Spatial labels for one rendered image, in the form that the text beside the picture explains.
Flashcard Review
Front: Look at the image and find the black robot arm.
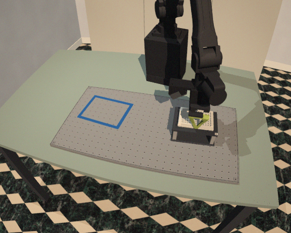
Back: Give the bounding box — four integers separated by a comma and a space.
152, 0, 227, 106

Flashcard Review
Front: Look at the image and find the cream grid plate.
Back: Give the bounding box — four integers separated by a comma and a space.
178, 107, 214, 131

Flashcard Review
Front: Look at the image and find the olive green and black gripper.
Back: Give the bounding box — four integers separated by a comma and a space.
188, 93, 210, 129

